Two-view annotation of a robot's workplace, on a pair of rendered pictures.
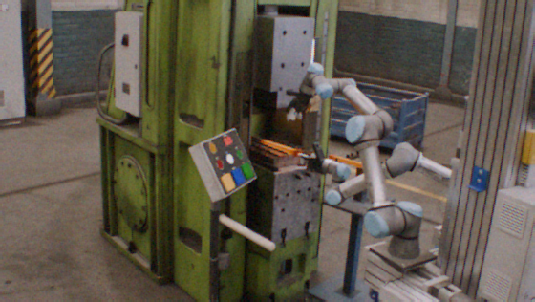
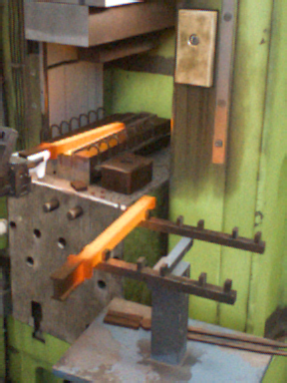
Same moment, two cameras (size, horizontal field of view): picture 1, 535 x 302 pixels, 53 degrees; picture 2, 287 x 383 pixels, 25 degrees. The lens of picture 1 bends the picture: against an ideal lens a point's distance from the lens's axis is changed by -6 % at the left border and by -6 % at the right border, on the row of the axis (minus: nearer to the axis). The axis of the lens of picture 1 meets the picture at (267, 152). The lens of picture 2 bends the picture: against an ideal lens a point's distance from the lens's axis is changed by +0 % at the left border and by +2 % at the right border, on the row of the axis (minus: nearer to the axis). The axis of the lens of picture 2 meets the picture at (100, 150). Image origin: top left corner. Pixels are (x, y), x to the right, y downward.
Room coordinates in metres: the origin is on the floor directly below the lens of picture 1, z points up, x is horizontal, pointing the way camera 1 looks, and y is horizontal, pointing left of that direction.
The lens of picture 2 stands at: (2.87, -1.69, 1.55)
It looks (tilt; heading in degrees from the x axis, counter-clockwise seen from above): 19 degrees down; 76
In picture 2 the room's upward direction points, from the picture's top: straight up
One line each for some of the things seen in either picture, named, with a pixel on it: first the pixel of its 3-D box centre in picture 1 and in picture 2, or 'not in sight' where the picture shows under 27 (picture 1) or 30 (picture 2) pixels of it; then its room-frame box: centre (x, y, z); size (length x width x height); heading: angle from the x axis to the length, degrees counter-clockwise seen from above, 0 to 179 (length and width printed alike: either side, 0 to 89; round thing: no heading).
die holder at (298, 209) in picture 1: (267, 189); (121, 228); (3.35, -0.01, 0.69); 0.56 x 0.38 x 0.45; 41
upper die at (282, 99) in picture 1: (267, 91); (105, 14); (3.30, 0.02, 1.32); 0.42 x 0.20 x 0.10; 41
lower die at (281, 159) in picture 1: (263, 150); (104, 142); (3.30, 0.02, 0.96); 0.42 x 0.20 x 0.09; 41
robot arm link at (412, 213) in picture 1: (407, 218); not in sight; (2.29, -0.63, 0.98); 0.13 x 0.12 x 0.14; 117
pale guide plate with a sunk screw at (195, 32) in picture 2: (313, 97); (195, 48); (3.45, -0.27, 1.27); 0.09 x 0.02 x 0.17; 131
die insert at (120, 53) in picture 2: (265, 102); (120, 42); (3.35, 0.03, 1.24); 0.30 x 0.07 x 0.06; 41
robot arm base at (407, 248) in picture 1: (405, 241); not in sight; (2.30, -0.64, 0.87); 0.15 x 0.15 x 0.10
